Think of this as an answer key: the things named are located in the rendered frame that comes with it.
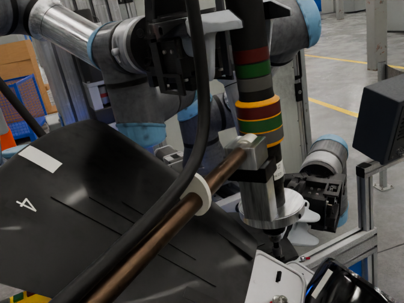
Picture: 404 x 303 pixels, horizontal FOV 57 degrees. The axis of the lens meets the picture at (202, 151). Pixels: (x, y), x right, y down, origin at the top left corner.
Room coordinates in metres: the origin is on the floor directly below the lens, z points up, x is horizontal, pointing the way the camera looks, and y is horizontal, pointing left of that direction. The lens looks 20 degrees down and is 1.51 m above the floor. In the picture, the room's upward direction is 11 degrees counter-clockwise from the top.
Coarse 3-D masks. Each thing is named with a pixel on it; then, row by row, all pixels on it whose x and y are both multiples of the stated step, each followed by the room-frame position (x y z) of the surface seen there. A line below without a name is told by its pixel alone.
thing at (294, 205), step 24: (240, 144) 0.31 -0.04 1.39; (264, 144) 0.32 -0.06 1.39; (240, 168) 0.31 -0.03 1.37; (264, 168) 0.30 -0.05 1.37; (240, 192) 0.33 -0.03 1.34; (264, 192) 0.32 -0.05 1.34; (288, 192) 0.37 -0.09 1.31; (240, 216) 0.35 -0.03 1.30; (264, 216) 0.32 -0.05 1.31; (288, 216) 0.32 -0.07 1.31
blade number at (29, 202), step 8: (16, 192) 0.26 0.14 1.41; (24, 192) 0.26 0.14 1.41; (8, 200) 0.25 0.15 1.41; (16, 200) 0.25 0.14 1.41; (24, 200) 0.26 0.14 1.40; (32, 200) 0.26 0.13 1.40; (40, 200) 0.26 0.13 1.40; (16, 208) 0.25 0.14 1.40; (24, 208) 0.25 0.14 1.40; (32, 208) 0.25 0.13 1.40; (40, 208) 0.26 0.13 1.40; (32, 216) 0.25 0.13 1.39; (40, 216) 0.25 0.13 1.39
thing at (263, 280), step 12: (264, 252) 0.31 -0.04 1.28; (264, 264) 0.30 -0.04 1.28; (276, 264) 0.30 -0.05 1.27; (252, 276) 0.28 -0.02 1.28; (264, 276) 0.29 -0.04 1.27; (276, 276) 0.29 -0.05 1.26; (288, 276) 0.29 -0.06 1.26; (300, 276) 0.30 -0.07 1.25; (252, 288) 0.27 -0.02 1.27; (264, 288) 0.28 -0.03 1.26; (276, 288) 0.28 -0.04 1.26; (288, 288) 0.28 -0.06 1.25; (300, 288) 0.29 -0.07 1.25; (252, 300) 0.26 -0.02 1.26; (264, 300) 0.27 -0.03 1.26; (288, 300) 0.27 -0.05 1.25; (300, 300) 0.28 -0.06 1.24
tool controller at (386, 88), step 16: (384, 80) 0.96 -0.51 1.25; (400, 80) 0.95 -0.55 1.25; (368, 96) 0.92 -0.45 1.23; (384, 96) 0.87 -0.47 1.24; (400, 96) 0.86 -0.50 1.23; (368, 112) 0.92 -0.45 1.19; (384, 112) 0.87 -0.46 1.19; (400, 112) 0.85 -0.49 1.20; (368, 128) 0.92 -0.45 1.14; (384, 128) 0.87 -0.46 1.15; (400, 128) 0.86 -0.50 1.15; (352, 144) 0.97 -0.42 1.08; (368, 144) 0.92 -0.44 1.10; (384, 144) 0.87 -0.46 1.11; (400, 144) 0.88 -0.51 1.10; (384, 160) 0.88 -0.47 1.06
